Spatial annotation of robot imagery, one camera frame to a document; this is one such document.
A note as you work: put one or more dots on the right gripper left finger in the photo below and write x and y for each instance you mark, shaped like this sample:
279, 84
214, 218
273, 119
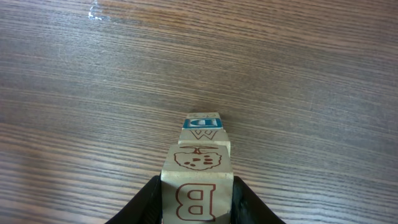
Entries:
144, 208

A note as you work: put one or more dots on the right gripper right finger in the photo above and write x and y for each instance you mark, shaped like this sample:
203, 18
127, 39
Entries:
248, 208

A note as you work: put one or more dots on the white block leaf picture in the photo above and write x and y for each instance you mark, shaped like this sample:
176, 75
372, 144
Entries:
205, 136

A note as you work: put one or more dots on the white block blue side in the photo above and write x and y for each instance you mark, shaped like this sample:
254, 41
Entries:
197, 184

